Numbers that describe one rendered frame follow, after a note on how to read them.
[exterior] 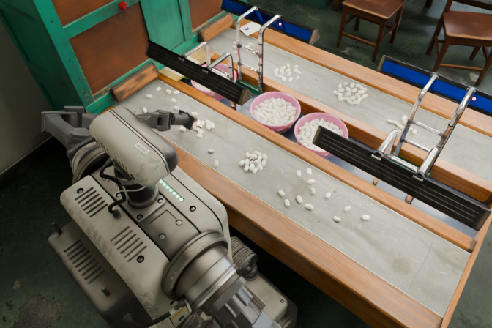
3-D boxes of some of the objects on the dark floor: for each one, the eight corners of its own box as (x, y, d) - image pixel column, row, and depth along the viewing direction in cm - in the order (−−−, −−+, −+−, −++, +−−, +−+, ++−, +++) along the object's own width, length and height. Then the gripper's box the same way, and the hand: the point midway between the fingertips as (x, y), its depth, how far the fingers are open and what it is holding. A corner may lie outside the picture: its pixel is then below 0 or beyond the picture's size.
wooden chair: (333, 47, 364) (350, -51, 296) (354, 28, 386) (375, -67, 318) (375, 64, 345) (403, -37, 277) (394, 42, 367) (426, -56, 299)
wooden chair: (426, 81, 327) (470, -22, 259) (424, 53, 355) (463, -47, 287) (481, 88, 319) (541, -16, 251) (474, 58, 347) (526, -43, 278)
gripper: (167, 121, 178) (187, 121, 191) (182, 130, 174) (202, 130, 187) (171, 107, 176) (192, 110, 190) (187, 117, 172) (207, 118, 185)
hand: (196, 120), depth 188 cm, fingers closed
